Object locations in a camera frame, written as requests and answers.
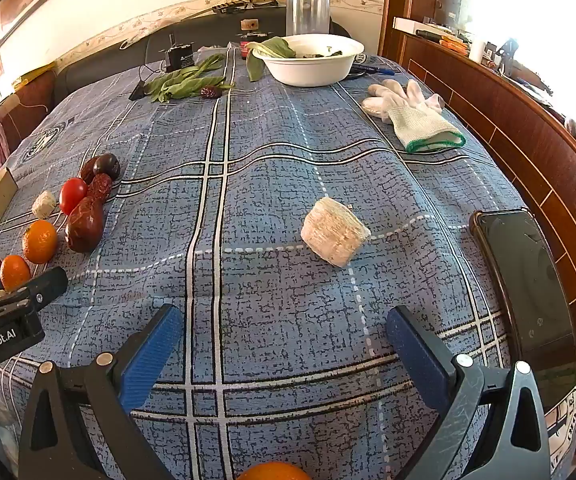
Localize brown armchair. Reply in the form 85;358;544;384
0;67;59;153

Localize black charger block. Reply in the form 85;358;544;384
160;35;196;73

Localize white bowl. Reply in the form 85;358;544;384
258;34;365;87

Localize yellow envelope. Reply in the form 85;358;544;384
15;62;56;87

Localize black stand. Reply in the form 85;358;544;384
497;37;522;72

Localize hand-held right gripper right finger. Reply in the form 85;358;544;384
387;305;552;480

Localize red and black device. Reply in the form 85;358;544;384
239;32;261;61

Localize black metal tool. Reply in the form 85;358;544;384
213;0;279;14

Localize small orange mandarin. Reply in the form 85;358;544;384
0;255;32;292
22;219;59;264
237;461;311;480

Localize wrinkled red jujube date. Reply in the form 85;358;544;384
88;173;114;203

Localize red cherry tomato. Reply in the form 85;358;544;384
59;177;89;216

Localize black sofa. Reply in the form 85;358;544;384
63;7;354;96

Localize dark jujube date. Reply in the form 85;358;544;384
93;153;121;181
79;157;100;184

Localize green leaf in bowl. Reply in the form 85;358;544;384
245;36;296;82

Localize green leafy vegetables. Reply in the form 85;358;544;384
145;54;236;103

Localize white flat box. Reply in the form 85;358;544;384
393;16;435;32

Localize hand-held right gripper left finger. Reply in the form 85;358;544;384
17;304;185;480

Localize blue plaid cloth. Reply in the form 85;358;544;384
0;50;576;480

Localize white knit glove green cuff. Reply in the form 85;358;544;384
388;80;466;153

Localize large white peeled chunk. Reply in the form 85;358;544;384
300;197;371;267

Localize large red jujube date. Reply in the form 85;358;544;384
64;196;105;253

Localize clear glass jar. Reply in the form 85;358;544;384
286;0;331;38

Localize black smartphone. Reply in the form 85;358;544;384
469;208;576;413

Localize brown wooden panel furniture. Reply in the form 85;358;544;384
378;0;576;361

